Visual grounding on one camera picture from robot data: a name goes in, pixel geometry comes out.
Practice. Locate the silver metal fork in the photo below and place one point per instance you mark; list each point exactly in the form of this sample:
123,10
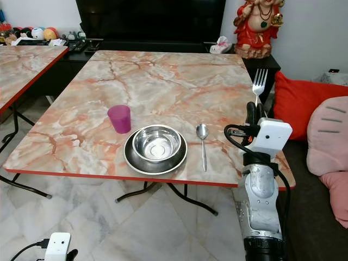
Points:
259,80

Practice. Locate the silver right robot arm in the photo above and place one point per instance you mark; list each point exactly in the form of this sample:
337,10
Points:
261,198

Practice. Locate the red cushion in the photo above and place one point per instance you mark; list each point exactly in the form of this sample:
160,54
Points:
296,106

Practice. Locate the silver metal spoon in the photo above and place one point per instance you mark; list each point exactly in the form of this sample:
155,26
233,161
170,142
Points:
202,132

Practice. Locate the pink plush cushion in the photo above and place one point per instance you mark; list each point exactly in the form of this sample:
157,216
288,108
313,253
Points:
329,141

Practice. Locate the white pink tissue pack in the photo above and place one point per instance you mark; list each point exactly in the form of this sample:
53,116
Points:
221,45

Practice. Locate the red laughing Buddha statue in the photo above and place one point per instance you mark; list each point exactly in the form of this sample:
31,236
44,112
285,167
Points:
257,31

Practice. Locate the marble-pattern folding table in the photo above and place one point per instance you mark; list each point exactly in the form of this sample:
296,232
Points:
168,84
24,68

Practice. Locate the stainless steel bowl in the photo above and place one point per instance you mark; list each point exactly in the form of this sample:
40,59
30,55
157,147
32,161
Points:
157,143

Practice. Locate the stainless steel plate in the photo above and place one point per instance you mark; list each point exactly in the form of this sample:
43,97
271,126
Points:
144,166

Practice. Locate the white blue toy ball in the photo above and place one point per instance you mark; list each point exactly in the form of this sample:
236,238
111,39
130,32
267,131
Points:
37,33

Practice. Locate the purple plastic cup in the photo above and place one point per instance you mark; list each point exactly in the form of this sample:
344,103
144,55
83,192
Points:
119,119

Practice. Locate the black flat television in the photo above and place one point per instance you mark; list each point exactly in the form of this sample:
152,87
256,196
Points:
149,20

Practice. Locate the orange yellow toy ball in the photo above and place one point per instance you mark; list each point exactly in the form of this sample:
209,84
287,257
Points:
50,33

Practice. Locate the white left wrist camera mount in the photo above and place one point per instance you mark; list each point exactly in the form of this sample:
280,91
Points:
57,246

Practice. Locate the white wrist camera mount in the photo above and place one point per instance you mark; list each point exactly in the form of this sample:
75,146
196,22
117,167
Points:
273,136
57,246

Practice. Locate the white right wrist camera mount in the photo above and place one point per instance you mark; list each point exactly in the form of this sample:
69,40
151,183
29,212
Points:
273,136

